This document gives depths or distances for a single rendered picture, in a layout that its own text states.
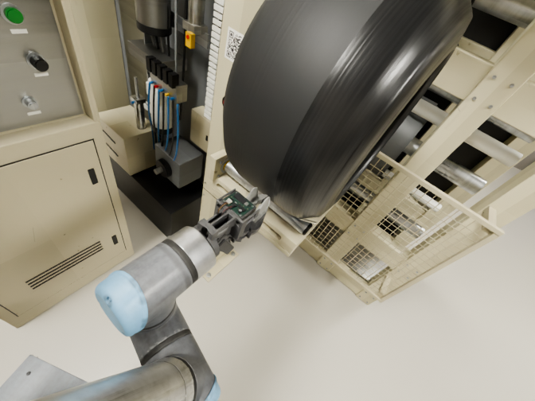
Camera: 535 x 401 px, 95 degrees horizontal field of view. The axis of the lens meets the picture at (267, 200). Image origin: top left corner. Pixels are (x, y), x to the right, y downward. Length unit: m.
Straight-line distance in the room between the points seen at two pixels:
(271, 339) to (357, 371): 0.51
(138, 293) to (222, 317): 1.14
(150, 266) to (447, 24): 0.57
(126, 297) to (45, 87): 0.69
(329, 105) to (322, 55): 0.07
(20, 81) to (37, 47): 0.10
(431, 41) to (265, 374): 1.44
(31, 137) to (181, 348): 0.72
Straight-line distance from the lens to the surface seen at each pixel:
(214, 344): 1.49
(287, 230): 0.77
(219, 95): 0.85
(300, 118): 0.43
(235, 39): 0.77
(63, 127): 0.98
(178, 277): 0.42
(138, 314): 0.41
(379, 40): 0.44
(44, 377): 0.92
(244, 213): 0.47
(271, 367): 1.53
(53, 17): 0.91
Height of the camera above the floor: 1.46
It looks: 46 degrees down
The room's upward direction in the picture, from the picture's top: 23 degrees clockwise
